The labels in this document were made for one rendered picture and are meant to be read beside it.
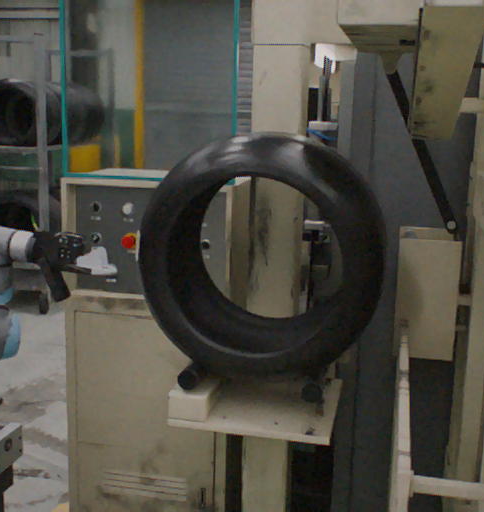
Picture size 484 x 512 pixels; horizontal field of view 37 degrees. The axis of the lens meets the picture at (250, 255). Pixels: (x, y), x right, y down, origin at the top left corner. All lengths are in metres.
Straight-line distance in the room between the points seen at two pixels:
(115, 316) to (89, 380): 0.24
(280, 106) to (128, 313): 0.87
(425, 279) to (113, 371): 1.09
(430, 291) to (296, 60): 0.66
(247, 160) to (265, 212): 0.40
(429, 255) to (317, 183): 0.43
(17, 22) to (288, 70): 11.04
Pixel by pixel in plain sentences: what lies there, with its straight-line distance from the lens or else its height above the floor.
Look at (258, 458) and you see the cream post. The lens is 2.12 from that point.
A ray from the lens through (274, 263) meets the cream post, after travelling 1.92.
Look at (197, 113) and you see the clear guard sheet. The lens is 2.22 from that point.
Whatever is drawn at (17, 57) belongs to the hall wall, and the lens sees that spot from 12.76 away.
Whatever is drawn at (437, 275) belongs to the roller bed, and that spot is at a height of 1.11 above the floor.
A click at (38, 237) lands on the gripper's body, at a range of 1.82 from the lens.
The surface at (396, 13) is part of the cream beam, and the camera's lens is 1.25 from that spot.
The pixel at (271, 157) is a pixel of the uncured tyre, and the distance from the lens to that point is 1.52.
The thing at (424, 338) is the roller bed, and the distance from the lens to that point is 1.87.
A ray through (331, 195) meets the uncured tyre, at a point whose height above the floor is 1.33.
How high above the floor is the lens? 1.51
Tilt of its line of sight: 12 degrees down
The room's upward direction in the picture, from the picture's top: 2 degrees clockwise
